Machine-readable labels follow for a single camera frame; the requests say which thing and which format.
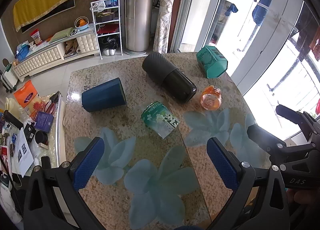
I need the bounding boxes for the silver standing air conditioner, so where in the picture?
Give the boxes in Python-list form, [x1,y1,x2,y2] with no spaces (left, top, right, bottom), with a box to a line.
[124,0,153,55]

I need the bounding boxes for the black smartphone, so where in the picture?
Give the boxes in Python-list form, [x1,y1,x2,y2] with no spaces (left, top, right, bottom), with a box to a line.
[41,156,51,170]

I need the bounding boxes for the dark blue book box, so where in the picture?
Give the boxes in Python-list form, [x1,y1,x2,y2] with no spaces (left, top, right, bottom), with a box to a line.
[34,112,54,133]

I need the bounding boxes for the orange transparent plastic cup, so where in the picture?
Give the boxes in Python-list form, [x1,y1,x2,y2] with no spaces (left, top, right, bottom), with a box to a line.
[200,85,222,111]

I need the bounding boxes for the green cushion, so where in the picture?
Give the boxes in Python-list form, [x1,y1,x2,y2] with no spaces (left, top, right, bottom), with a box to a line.
[49,27,74,44]

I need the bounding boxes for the beige patterned curtain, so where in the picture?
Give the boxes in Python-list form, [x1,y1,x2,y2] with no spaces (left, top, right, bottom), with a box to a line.
[153,0,174,54]

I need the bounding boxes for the white paper sheet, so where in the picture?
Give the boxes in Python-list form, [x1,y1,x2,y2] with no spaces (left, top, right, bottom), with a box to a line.
[14,128,34,177]

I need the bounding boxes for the black cylindrical thermos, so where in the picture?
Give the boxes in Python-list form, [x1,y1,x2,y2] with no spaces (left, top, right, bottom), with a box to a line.
[142,52,197,103]

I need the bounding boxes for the black round container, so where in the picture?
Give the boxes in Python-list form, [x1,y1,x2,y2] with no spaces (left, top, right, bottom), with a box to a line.
[35,131,48,145]

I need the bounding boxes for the dark blue ribbed cup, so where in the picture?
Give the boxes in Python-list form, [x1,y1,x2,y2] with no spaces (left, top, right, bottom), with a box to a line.
[81,78,126,113]

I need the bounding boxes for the white metal shelf rack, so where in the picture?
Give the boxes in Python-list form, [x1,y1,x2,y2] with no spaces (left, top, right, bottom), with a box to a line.
[90,0,123,59]

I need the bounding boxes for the white small suitcase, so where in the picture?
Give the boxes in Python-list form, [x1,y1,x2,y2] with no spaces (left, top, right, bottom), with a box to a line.
[1,63,18,93]

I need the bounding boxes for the white tufted TV cabinet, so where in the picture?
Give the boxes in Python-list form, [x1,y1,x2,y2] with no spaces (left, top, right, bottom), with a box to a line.
[13,23,99,82]

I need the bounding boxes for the red snack bag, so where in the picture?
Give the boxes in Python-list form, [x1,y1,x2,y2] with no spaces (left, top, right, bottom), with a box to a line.
[30,29,43,46]

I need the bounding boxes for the teal hexagonal box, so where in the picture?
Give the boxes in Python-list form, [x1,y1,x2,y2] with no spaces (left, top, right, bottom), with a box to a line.
[196,46,228,79]

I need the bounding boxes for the fruit basket with oranges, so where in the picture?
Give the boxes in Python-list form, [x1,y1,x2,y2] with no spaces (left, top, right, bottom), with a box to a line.
[74,16,89,31]

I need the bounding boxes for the blue basket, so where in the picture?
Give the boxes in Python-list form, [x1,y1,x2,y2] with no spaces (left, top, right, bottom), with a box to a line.
[16,45,29,62]

